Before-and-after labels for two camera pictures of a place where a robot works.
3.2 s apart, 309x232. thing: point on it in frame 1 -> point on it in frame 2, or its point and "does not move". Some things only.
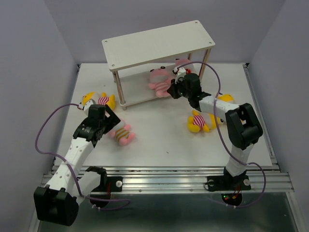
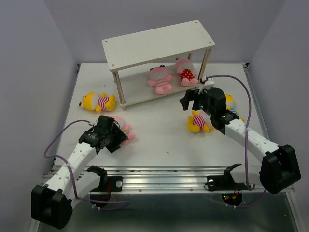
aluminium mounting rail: x=191 y=179 does not move
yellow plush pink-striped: x=205 y=122 does not move
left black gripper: x=112 y=120 -> x=119 y=137
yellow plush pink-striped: x=101 y=98 does not move
